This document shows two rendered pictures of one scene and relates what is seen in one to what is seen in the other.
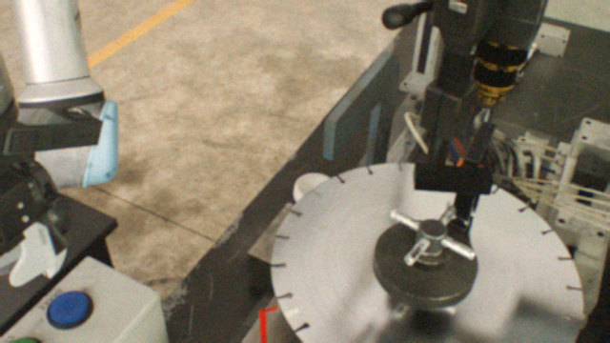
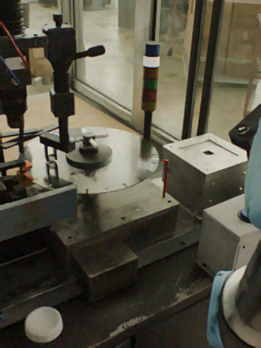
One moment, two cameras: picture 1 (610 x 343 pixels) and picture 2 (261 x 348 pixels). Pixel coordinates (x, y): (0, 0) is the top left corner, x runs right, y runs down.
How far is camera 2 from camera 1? 1.15 m
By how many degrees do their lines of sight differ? 104
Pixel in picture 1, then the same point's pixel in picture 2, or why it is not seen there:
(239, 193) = not seen: outside the picture
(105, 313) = (231, 210)
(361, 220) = (97, 173)
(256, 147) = not seen: outside the picture
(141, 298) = (213, 210)
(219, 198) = not seen: outside the picture
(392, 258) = (103, 154)
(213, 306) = (164, 280)
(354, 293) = (127, 155)
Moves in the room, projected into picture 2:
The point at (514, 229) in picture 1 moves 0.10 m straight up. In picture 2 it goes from (38, 151) to (34, 112)
